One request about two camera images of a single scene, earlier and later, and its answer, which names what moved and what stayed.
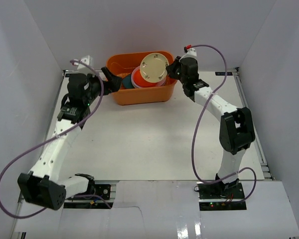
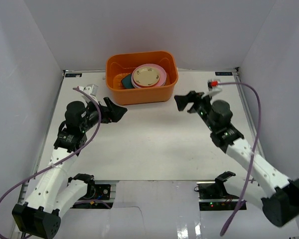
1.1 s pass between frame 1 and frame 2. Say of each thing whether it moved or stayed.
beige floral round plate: moved
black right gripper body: moved
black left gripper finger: moved
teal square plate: stayed
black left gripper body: moved
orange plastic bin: stayed
